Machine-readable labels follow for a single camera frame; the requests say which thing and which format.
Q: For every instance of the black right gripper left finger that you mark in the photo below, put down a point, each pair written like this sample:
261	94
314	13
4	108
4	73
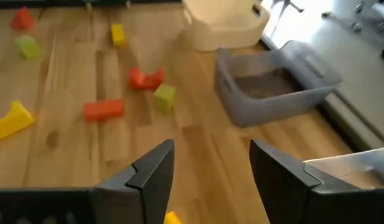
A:
142	193

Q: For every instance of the red triangular block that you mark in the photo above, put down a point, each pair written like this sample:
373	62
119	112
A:
22	21

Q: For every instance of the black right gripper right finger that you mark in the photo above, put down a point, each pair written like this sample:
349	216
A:
282	186

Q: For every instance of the red arch block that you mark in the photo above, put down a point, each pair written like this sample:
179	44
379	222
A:
137	81

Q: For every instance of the grey plastic bin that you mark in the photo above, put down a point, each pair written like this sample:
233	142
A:
257	109

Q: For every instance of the red rectangular block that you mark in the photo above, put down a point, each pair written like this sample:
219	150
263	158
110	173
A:
103	110

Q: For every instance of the white plastic bin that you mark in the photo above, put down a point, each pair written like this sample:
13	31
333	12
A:
222	28

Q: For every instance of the yellow rectangular block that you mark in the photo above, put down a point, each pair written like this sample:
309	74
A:
118	35
172	219

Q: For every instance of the clear plastic bin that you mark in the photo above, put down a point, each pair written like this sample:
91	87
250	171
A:
350	168

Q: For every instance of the yellow arch block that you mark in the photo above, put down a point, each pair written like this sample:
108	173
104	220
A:
11	124

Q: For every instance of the green cube block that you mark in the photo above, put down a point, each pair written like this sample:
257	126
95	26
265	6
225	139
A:
164	98

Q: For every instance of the green rectangular block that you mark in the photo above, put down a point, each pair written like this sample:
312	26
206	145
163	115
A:
27	47

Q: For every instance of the grey castor chair base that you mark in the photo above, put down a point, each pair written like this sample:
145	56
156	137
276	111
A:
356	21

